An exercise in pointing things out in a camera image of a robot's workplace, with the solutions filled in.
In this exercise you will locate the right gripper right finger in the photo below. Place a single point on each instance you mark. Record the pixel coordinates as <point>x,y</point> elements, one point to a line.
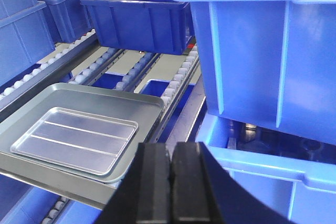
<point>203,192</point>

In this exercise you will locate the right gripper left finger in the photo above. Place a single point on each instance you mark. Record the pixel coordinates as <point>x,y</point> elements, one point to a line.
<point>144,194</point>

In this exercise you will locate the silver ribbed metal tray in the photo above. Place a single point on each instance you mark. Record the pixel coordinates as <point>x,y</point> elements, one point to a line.
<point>86,142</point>

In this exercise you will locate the large grey metal tray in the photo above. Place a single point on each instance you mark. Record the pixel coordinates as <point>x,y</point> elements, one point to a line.
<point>143,109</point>

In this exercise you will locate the light blue crate lower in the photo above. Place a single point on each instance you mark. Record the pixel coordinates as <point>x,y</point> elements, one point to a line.
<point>294,176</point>

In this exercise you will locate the light blue crate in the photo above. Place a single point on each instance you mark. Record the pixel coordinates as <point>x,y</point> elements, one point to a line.
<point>294,176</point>
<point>270,63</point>

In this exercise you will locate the light blue crate near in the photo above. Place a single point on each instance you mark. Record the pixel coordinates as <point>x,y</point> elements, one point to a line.
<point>270,63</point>

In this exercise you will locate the dark blue open crate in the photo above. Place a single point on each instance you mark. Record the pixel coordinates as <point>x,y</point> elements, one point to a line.
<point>161,26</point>

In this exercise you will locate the blue crate upper right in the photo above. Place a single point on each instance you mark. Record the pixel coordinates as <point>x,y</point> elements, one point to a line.
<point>25,37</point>

